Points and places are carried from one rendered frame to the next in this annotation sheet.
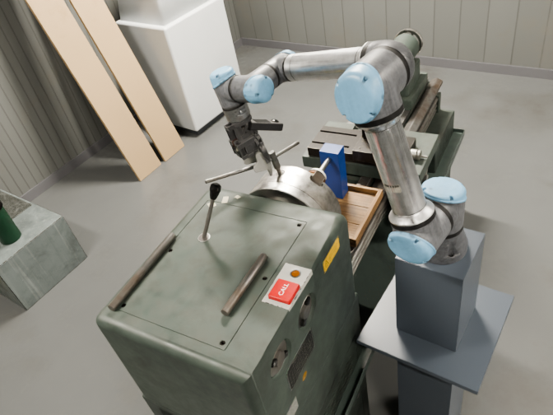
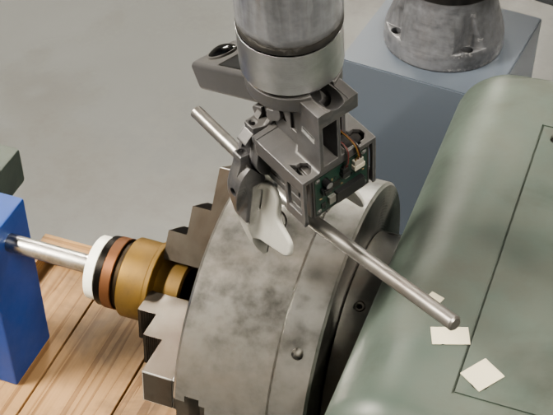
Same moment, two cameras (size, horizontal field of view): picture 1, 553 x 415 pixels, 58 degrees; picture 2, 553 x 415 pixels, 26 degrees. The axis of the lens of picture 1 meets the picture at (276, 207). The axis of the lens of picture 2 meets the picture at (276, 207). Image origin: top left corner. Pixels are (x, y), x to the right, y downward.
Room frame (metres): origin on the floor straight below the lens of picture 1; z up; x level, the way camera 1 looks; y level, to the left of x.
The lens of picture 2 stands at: (1.54, 0.72, 1.97)
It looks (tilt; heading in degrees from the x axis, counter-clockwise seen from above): 42 degrees down; 255
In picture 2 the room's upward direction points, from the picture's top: straight up
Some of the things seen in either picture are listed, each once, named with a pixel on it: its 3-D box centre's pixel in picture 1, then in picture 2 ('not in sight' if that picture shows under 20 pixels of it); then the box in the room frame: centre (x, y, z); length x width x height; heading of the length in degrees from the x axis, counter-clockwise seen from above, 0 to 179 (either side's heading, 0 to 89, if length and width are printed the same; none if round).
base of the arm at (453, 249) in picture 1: (440, 233); (446, 4); (0.99, -0.45, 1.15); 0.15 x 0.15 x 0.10
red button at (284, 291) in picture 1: (284, 291); not in sight; (0.82, 0.03, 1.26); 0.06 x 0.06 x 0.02; 54
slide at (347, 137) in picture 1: (360, 146); not in sight; (1.79, -0.42, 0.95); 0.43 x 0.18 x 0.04; 54
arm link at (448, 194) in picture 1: (441, 204); not in sight; (0.99, -0.44, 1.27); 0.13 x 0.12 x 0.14; 133
